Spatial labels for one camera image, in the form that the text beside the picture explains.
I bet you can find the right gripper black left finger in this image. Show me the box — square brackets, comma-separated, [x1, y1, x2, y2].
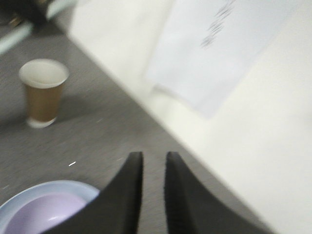
[45, 152, 143, 234]

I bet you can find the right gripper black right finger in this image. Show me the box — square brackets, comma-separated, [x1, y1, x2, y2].
[164, 152, 264, 234]

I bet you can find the purple bowl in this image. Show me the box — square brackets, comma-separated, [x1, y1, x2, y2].
[4, 193, 86, 234]

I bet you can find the white paper sheet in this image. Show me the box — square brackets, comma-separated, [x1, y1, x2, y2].
[146, 0, 299, 117]

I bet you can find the light blue plate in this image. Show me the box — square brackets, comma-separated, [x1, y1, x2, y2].
[0, 180, 99, 234]

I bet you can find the brown paper cup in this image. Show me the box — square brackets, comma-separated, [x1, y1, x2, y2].
[19, 58, 70, 129]

